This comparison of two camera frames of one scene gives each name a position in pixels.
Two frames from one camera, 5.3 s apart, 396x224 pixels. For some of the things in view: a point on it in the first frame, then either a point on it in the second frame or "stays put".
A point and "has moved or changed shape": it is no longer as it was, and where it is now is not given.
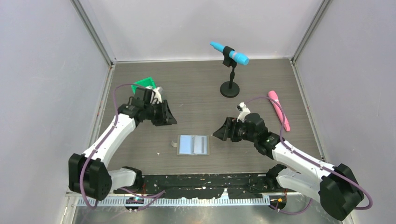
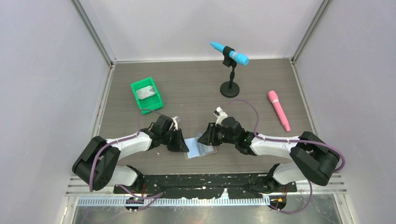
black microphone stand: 231,89 stays put
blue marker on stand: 239,58 stays put
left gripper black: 166,118 to 181,145
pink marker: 273,94 stays put
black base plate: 203,185 stays put
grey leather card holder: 192,145 has moved or changed shape
